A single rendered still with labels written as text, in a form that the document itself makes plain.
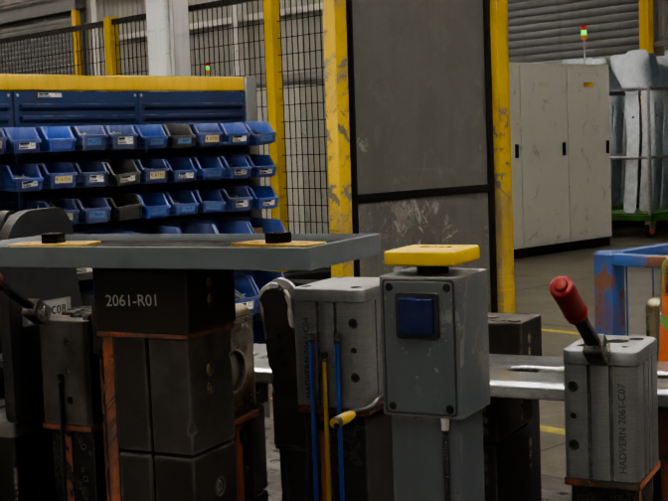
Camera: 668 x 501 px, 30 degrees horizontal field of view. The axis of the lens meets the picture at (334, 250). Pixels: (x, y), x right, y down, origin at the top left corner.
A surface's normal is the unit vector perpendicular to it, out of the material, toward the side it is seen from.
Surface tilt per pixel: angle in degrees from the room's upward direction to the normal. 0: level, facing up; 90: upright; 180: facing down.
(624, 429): 90
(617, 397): 90
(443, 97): 91
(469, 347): 90
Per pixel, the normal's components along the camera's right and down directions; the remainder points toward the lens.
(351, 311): -0.44, 0.09
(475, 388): 0.89, 0.00
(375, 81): 0.69, 0.06
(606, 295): -0.74, 0.08
